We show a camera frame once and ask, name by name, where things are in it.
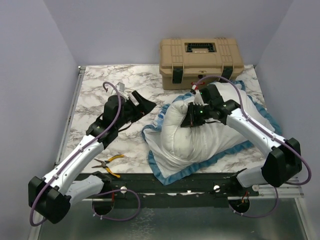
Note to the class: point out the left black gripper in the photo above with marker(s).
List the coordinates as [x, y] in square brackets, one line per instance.
[145, 106]

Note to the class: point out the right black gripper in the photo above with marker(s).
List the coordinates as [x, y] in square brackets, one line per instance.
[191, 119]

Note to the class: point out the white pillowcase blue trim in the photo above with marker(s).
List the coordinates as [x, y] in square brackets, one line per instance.
[214, 141]

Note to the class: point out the white pillow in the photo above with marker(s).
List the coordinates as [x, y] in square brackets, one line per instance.
[180, 142]

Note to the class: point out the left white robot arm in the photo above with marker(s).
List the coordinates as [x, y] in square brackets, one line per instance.
[53, 195]

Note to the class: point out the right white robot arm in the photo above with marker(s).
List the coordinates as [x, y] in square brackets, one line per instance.
[282, 155]

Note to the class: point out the tan plastic toolbox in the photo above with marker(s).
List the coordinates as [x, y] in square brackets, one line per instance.
[184, 61]

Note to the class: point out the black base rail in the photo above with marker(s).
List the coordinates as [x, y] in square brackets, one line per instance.
[194, 191]

